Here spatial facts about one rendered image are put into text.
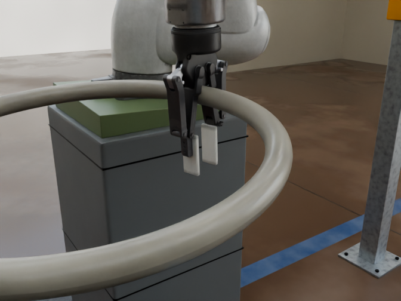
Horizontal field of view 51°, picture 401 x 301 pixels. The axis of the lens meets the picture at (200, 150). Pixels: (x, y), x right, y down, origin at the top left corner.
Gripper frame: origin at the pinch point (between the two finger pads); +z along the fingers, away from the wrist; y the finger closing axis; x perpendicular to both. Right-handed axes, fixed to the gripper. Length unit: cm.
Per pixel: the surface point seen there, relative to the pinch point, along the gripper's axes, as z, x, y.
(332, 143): 100, -69, -249
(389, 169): 46, 5, -110
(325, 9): 41, -249, -649
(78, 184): 20.9, -43.1, -3.9
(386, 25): 66, -157, -673
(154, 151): 9.6, -22.2, -11.1
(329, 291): 89, -3, -80
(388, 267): 90, 11, -109
